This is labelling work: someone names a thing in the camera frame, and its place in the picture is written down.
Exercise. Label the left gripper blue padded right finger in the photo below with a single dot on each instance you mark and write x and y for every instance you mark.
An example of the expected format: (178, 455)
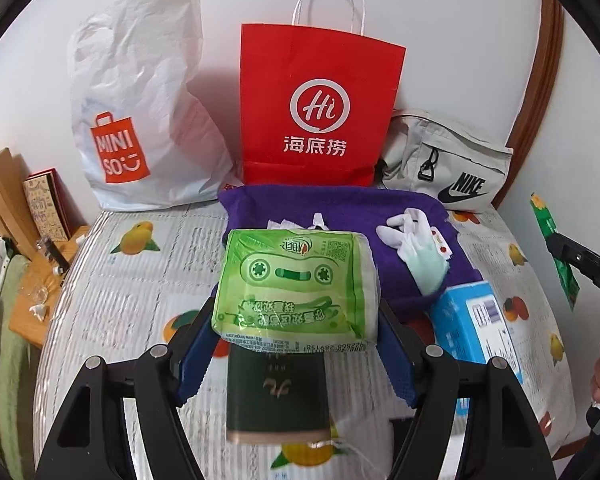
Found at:
(398, 366)

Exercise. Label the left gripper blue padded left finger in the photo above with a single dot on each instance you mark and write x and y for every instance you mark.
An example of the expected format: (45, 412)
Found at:
(194, 346)

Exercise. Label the dark green tea box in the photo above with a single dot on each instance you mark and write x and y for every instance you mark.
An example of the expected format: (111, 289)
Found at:
(276, 398)

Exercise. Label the translucent mesh drawstring bag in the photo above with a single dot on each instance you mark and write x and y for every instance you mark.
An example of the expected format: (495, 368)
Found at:
(366, 447)

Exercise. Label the white mint glove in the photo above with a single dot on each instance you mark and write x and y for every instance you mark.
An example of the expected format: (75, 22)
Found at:
(409, 234)

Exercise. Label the green tissue pack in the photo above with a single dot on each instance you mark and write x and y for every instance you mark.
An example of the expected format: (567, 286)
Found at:
(297, 291)

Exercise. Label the blue tissue pack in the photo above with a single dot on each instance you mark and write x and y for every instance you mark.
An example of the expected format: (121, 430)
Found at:
(469, 323)

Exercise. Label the fruit print tablecloth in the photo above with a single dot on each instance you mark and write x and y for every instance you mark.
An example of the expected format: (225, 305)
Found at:
(117, 306)

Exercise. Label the small fruit print sachet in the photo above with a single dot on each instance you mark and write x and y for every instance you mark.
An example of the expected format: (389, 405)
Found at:
(443, 247)

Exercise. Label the purple towel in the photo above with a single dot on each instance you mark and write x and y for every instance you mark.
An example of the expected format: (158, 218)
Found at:
(351, 209)

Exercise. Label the wooden nightstand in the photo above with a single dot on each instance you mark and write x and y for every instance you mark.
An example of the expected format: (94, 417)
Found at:
(38, 293)

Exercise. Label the green bed sheet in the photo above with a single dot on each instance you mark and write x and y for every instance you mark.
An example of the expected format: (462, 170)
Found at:
(18, 367)

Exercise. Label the grey Nike waist bag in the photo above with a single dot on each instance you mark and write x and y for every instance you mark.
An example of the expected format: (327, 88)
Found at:
(430, 154)

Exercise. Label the white Miniso plastic bag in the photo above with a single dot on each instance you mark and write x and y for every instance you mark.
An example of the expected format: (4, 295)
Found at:
(146, 142)

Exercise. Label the wooden bed headboard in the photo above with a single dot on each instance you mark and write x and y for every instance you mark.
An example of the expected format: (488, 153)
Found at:
(16, 222)

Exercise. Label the red Haidilao paper bag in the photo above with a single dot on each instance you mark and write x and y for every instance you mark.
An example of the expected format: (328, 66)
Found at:
(315, 103)

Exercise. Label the brown wooden door frame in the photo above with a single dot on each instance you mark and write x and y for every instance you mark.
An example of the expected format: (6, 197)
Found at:
(538, 92)

